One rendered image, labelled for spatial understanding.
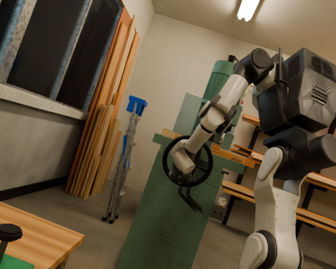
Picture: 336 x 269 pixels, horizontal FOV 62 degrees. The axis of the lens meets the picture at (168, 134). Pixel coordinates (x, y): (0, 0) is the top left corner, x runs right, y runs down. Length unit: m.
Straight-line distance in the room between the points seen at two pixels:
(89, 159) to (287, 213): 2.29
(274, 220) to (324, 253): 3.78
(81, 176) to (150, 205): 1.39
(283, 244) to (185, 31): 3.89
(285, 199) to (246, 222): 3.30
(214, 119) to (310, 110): 0.37
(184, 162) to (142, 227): 0.72
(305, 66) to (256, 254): 0.73
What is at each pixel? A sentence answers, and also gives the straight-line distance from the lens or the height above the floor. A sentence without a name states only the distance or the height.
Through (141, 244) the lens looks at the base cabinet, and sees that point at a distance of 1.89.
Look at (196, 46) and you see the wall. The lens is 4.54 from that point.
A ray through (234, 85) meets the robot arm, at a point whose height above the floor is 1.19.
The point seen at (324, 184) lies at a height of 1.04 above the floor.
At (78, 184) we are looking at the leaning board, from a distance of 3.14.
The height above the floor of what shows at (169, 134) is 0.92.
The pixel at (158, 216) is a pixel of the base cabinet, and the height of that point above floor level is 0.41.
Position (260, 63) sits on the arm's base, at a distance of 1.24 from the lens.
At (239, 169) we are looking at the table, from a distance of 1.75.
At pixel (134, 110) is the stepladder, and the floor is 1.03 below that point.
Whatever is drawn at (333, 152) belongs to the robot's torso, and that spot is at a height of 1.03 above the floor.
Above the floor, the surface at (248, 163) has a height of 0.92.
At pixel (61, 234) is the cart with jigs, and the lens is 0.90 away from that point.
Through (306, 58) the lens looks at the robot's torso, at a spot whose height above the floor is 1.37.
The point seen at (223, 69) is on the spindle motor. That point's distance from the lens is 1.92.
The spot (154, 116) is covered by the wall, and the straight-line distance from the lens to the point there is 4.32.
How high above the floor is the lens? 0.88
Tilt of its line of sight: 1 degrees up
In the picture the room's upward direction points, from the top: 20 degrees clockwise
